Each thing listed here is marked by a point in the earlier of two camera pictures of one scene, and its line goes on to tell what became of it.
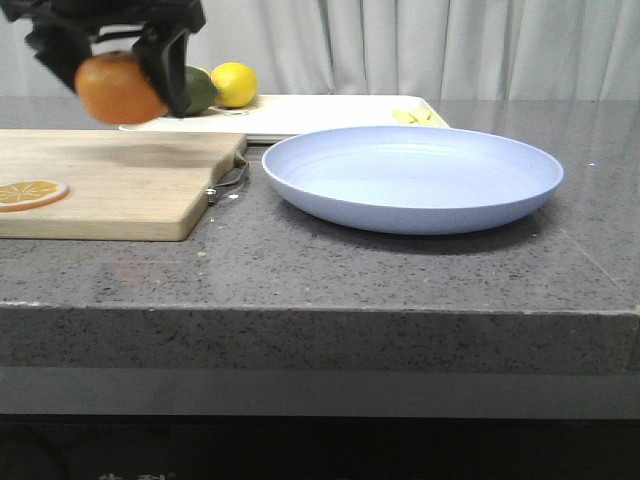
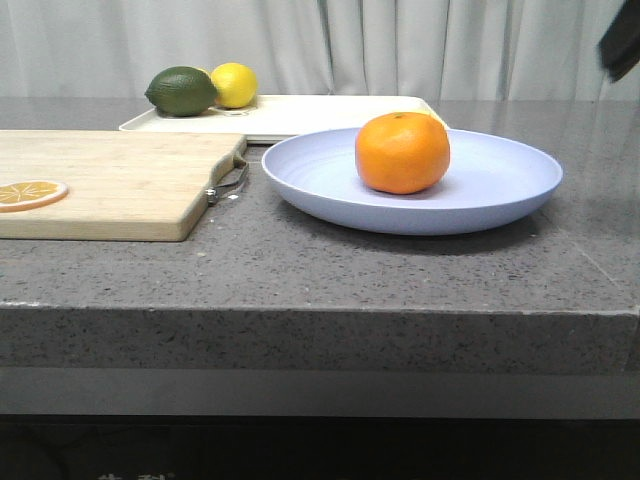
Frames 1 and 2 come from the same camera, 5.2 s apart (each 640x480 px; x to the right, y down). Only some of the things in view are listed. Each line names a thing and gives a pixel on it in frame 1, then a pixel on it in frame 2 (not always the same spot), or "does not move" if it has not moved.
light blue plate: x=396 y=180 does not move
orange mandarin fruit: x=114 y=88 -> x=402 y=153
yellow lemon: x=237 y=85 does not move
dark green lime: x=200 y=90 does not move
